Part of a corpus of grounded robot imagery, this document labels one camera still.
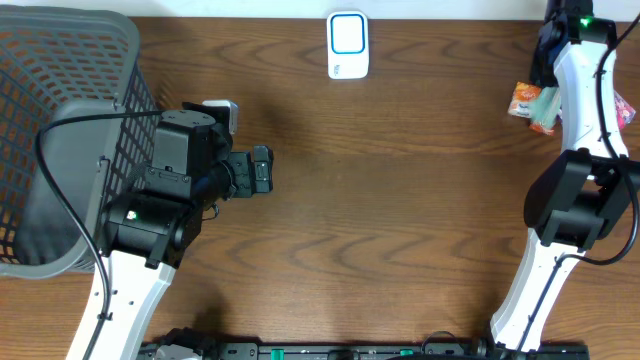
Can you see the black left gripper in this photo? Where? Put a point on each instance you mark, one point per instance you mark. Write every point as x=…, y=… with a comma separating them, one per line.
x=260, y=169

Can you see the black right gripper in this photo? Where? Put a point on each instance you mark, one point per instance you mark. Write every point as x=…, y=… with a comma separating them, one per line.
x=540, y=75

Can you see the grey plastic mesh basket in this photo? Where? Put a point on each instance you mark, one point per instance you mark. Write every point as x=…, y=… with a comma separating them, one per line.
x=76, y=117

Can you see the mint green wipes packet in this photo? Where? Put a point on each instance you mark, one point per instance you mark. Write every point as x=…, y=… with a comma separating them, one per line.
x=547, y=107

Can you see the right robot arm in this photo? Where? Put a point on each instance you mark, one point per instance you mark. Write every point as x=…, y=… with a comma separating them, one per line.
x=580, y=197

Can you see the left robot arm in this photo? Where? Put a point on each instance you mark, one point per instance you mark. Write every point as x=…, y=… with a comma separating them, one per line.
x=144, y=233

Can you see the purple noodle packet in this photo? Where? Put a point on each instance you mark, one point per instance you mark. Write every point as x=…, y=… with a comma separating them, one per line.
x=625, y=113

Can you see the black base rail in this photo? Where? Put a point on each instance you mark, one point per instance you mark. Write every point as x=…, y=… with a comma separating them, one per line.
x=252, y=351

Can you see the red orange snack sachet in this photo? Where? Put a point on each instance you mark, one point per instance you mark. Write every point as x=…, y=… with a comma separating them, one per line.
x=541, y=129

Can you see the small orange snack packet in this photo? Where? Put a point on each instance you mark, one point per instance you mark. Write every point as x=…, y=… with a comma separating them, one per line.
x=523, y=98

